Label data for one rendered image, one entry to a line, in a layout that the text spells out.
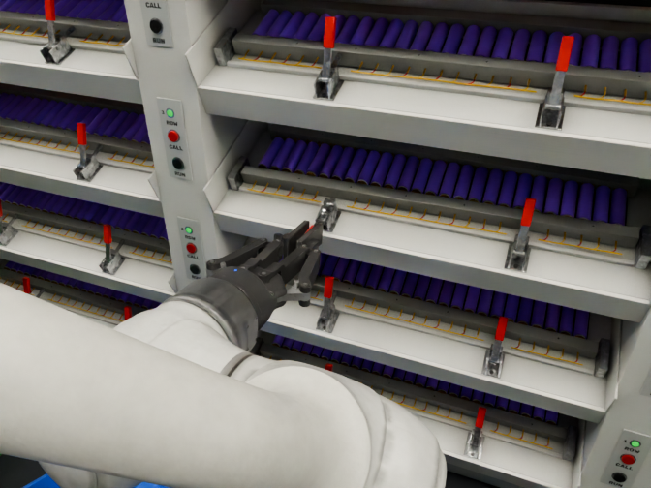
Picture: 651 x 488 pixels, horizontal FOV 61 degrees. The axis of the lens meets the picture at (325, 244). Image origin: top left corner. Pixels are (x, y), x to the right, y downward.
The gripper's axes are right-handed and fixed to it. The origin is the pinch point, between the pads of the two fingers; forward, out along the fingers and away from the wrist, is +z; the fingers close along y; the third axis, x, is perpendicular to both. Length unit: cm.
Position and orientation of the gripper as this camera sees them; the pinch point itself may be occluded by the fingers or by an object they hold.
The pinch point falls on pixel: (302, 240)
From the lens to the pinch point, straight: 72.9
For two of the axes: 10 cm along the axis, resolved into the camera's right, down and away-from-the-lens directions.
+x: 0.6, -9.1, -4.1
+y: 9.3, 2.0, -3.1
